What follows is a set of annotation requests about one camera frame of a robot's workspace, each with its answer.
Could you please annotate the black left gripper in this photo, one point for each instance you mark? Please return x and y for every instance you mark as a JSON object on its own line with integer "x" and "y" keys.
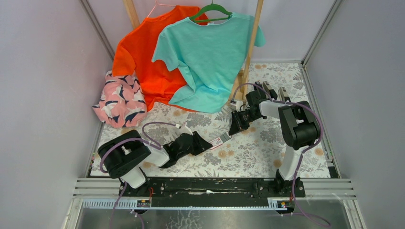
{"x": 201, "y": 144}

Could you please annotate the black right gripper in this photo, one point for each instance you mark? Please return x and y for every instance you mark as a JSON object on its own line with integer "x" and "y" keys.
{"x": 237, "y": 125}

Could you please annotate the red staple box sleeve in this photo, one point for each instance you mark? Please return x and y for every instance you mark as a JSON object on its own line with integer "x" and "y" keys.
{"x": 216, "y": 143}

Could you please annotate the beige and black stapler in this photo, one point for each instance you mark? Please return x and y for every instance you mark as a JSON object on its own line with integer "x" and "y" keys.
{"x": 270, "y": 90}

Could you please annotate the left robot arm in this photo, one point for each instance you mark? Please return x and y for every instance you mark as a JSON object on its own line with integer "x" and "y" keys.
{"x": 122, "y": 156}

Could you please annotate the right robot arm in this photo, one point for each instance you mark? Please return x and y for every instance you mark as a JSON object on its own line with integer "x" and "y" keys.
{"x": 300, "y": 127}

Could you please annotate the wooden rack base tray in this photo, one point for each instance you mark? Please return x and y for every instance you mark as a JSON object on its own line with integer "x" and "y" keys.
{"x": 236, "y": 90}

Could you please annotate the orange t-shirt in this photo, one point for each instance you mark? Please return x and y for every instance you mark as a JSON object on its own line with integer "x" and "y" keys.
{"x": 134, "y": 54}

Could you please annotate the teal t-shirt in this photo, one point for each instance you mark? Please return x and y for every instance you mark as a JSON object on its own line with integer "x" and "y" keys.
{"x": 208, "y": 57}

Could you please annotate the pink bird-pattern cloth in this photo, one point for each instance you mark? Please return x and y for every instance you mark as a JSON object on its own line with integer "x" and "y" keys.
{"x": 122, "y": 103}

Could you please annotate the green clothes hanger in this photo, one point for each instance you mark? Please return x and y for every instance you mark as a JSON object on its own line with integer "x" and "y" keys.
{"x": 210, "y": 13}

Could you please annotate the pink clothes hanger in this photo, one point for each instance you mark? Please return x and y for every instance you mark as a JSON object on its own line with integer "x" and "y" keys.
{"x": 156, "y": 5}

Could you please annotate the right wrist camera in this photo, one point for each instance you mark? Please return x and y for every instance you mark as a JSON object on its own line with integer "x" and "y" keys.
{"x": 237, "y": 104}

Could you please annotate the wooden rack right post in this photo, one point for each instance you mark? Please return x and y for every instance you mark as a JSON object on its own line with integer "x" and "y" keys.
{"x": 251, "y": 46}

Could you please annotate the wooden rack post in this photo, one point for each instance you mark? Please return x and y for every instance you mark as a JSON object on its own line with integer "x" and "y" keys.
{"x": 132, "y": 13}
{"x": 251, "y": 46}

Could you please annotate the wooden rack left post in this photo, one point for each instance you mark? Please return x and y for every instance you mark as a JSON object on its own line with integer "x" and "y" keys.
{"x": 132, "y": 13}

